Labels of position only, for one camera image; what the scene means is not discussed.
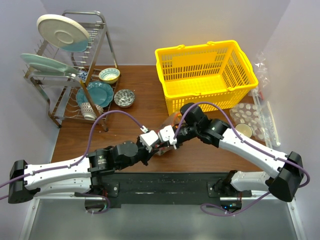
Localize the dark floral bowl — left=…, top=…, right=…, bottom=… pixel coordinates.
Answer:
left=113, top=89, right=136, bottom=108

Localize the yellow plastic basket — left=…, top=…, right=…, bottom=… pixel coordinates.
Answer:
left=155, top=40, right=259, bottom=115

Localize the cream ceramic mug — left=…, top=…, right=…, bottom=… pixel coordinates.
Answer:
left=235, top=123, right=253, bottom=138

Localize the polka dot plastic bag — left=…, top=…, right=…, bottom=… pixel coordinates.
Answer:
left=229, top=103, right=265, bottom=142

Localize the blue patterned small dish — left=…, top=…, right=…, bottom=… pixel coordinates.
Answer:
left=77, top=70, right=88, bottom=82

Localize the white and blue plate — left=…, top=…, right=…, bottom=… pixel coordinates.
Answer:
left=36, top=14, right=91, bottom=53

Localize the clear zip top bag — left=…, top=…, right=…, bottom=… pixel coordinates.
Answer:
left=156, top=111, right=182, bottom=156

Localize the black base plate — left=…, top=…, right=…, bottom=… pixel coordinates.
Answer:
left=83, top=172, right=252, bottom=208

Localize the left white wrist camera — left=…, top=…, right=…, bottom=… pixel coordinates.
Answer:
left=139, top=130, right=159, bottom=153

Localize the clear plastic bag pile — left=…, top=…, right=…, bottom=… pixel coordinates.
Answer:
left=250, top=51, right=281, bottom=148

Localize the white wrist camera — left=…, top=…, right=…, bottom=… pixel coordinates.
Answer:
left=158, top=125, right=178, bottom=150
left=139, top=130, right=159, bottom=153

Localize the metal dish rack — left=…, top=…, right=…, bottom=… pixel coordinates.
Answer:
left=20, top=10, right=121, bottom=128

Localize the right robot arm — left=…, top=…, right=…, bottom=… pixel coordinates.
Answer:
left=174, top=102, right=306, bottom=202

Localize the teal patterned bowl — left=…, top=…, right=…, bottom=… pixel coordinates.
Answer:
left=98, top=67, right=121, bottom=85

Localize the patterned cup in rack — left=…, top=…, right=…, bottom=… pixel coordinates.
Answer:
left=80, top=102, right=97, bottom=121

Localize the aluminium rail frame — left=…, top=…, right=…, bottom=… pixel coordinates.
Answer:
left=21, top=191, right=307, bottom=240

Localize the teal scalloped plate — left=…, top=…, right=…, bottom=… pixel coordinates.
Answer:
left=75, top=81, right=114, bottom=108

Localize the pale green plate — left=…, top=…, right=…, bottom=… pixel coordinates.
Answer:
left=20, top=53, right=78, bottom=75

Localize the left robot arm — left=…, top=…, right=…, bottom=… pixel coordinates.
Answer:
left=8, top=141, right=158, bottom=204

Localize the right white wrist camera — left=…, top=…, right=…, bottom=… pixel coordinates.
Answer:
left=158, top=125, right=178, bottom=150

